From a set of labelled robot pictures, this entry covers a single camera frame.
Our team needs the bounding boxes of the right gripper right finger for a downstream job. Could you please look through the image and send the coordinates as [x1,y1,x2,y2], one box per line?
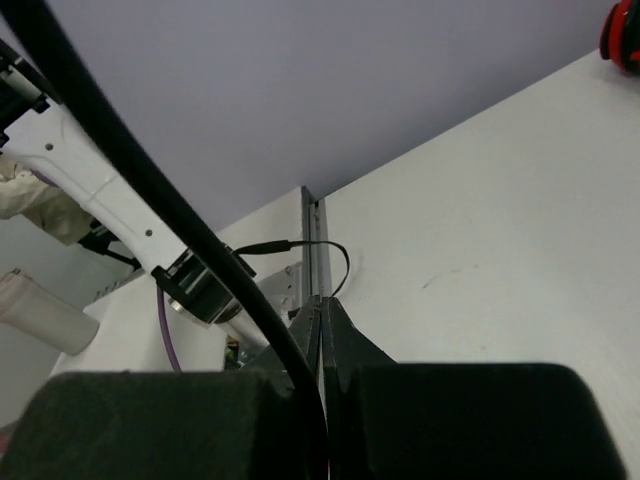
[321,297,395,479]

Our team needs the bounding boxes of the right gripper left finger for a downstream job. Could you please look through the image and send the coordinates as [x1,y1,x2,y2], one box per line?
[249,295,322,390]

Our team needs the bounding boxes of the black headset with cable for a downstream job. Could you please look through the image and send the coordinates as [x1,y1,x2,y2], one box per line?
[0,0,331,480]

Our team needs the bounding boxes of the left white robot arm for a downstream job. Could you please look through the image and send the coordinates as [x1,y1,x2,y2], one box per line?
[1,44,268,347]

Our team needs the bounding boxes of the red black headphones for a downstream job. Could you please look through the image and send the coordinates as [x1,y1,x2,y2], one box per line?
[599,0,639,76]

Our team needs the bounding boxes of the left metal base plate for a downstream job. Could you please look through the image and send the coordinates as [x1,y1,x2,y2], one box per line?
[93,262,303,312]

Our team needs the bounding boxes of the metal table edge rail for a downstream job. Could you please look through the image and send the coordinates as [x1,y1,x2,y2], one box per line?
[301,187,332,297]

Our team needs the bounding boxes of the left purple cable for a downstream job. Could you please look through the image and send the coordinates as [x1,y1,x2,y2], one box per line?
[155,287,182,372]

